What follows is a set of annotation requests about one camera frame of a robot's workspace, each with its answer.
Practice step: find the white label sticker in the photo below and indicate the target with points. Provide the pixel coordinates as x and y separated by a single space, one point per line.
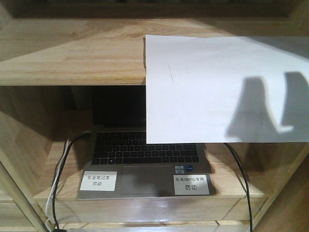
98 181
196 184

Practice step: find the right white label sticker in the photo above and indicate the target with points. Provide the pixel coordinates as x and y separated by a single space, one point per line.
196 184

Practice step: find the grey laptop with black keyboard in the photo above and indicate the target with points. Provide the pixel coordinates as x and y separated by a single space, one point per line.
118 143

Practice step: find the left white label sticker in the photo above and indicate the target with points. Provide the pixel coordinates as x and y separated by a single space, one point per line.
98 181

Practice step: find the cream pole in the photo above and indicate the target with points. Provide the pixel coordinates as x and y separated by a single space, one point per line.
17 179

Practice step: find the white paper sheet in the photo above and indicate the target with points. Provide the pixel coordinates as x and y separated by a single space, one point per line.
227 89

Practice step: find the wooden shelf unit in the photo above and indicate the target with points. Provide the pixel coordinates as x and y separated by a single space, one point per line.
45 46

